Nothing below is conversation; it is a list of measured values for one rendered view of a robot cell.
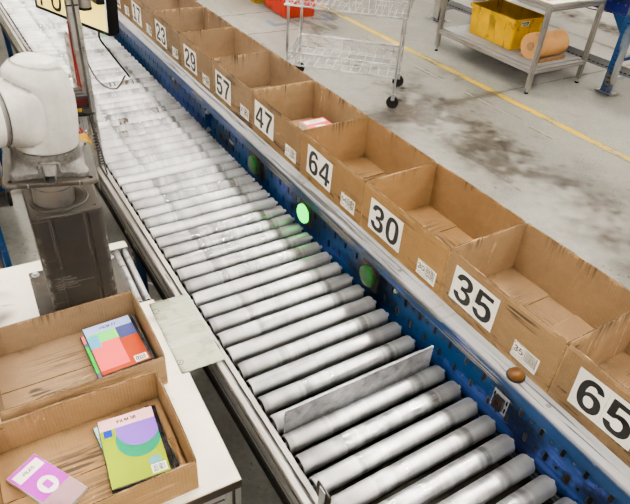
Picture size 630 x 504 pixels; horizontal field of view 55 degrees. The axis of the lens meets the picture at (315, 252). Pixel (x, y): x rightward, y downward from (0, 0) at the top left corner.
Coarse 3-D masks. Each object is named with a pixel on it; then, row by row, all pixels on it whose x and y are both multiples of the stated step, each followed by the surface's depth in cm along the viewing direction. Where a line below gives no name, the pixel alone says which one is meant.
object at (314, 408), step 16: (416, 352) 161; (384, 368) 156; (400, 368) 160; (416, 368) 165; (352, 384) 152; (368, 384) 156; (384, 384) 160; (320, 400) 148; (336, 400) 152; (352, 400) 156; (288, 416) 144; (304, 416) 148; (320, 416) 152
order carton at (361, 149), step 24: (360, 120) 222; (312, 144) 206; (336, 144) 222; (360, 144) 228; (384, 144) 219; (408, 144) 208; (336, 168) 197; (360, 168) 224; (384, 168) 223; (408, 168) 211; (336, 192) 201; (360, 192) 188; (360, 216) 192
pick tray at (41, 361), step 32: (32, 320) 156; (64, 320) 162; (96, 320) 167; (0, 352) 156; (32, 352) 159; (64, 352) 160; (160, 352) 152; (0, 384) 150; (32, 384) 151; (64, 384) 151; (96, 384) 142; (0, 416) 133
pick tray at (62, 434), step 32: (128, 384) 143; (160, 384) 142; (32, 416) 134; (64, 416) 138; (96, 416) 143; (160, 416) 145; (0, 448) 134; (32, 448) 136; (64, 448) 137; (96, 448) 137; (0, 480) 129; (96, 480) 131; (160, 480) 123; (192, 480) 129
